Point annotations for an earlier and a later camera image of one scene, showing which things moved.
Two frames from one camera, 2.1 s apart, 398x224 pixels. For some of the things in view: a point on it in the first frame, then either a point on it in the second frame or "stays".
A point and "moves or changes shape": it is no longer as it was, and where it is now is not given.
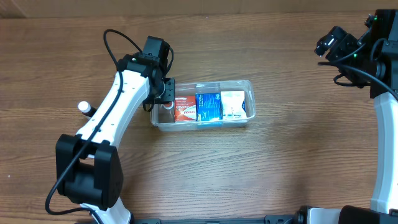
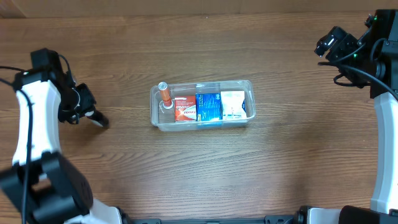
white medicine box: (232, 104) stays
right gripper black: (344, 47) stays
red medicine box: (185, 108) stays
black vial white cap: (86, 109) moves or changes shape
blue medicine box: (208, 106) stays
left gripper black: (168, 90) -> (86, 106)
